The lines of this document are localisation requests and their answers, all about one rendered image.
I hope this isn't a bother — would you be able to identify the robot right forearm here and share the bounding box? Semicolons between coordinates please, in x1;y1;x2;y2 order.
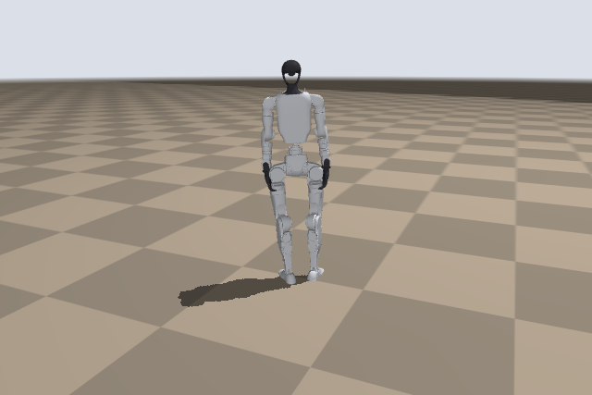
317;126;331;166

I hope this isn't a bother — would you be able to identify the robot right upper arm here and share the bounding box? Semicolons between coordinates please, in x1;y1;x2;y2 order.
309;94;326;137

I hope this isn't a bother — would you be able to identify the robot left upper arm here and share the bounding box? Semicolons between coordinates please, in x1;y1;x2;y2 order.
262;96;277;140

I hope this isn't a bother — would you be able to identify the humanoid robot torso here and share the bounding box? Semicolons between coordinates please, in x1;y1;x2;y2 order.
276;88;311;177

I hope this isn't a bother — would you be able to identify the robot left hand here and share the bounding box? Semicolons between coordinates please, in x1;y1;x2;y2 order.
263;162;276;191

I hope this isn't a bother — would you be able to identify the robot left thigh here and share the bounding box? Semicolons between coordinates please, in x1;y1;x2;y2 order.
269;162;292;232

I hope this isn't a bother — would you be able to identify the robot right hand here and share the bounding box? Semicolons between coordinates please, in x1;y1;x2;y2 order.
318;159;330;190

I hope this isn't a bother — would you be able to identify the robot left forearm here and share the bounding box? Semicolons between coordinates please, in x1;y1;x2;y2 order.
261;130;273;169

